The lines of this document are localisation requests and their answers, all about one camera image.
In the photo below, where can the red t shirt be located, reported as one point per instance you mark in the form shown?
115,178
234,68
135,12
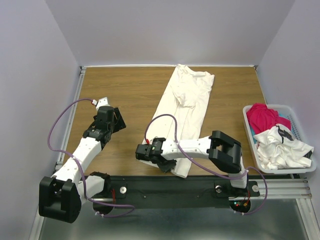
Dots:
262,118

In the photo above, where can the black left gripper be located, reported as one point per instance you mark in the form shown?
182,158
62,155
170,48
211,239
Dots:
119,123

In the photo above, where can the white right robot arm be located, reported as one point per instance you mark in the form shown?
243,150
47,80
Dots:
222,150

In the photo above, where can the electronics board with leds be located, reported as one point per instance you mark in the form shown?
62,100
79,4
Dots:
240,204

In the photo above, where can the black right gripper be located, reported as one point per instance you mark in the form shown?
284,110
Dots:
167,167

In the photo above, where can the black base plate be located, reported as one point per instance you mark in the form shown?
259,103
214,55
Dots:
169,192

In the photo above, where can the white plastic laundry basket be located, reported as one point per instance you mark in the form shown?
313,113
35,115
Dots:
296,131

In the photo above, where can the white printed t shirt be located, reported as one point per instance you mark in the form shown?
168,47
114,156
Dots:
277,148

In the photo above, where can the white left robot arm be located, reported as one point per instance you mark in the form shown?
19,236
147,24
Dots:
62,195

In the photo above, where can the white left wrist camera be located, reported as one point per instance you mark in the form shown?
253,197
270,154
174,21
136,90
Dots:
102,102

